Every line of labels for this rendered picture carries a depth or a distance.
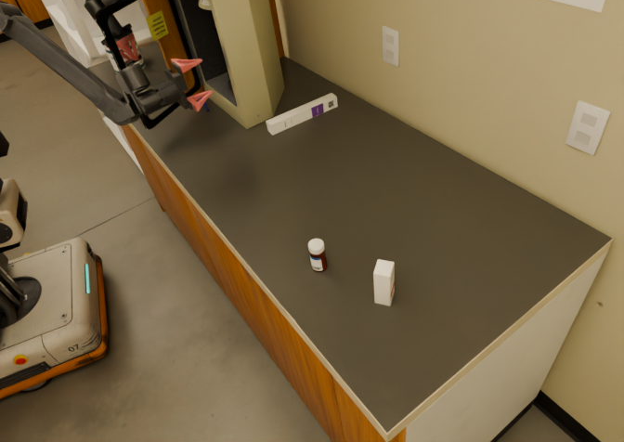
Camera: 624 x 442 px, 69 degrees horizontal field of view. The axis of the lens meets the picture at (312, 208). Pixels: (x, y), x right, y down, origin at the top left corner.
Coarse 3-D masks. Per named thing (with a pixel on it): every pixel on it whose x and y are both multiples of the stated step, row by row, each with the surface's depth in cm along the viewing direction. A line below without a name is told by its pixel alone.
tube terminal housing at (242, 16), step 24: (216, 0) 129; (240, 0) 133; (264, 0) 148; (216, 24) 134; (240, 24) 137; (264, 24) 149; (240, 48) 141; (264, 48) 150; (240, 72) 145; (264, 72) 150; (216, 96) 168; (240, 96) 150; (264, 96) 155; (240, 120) 158; (264, 120) 160
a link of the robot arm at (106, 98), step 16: (0, 16) 113; (16, 16) 116; (16, 32) 117; (32, 32) 117; (32, 48) 118; (48, 48) 118; (48, 64) 119; (64, 64) 119; (80, 64) 121; (80, 80) 120; (96, 80) 121; (96, 96) 121; (112, 96) 121; (112, 112) 122
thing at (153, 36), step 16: (144, 0) 141; (160, 0) 147; (96, 16) 129; (112, 16) 133; (128, 16) 138; (144, 16) 143; (160, 16) 148; (112, 32) 134; (128, 32) 139; (144, 32) 144; (160, 32) 150; (176, 32) 156; (128, 48) 140; (144, 48) 146; (160, 48) 151; (176, 48) 158; (128, 64) 142; (144, 64) 147; (160, 64) 153; (160, 80) 155; (192, 80) 168; (160, 112) 158
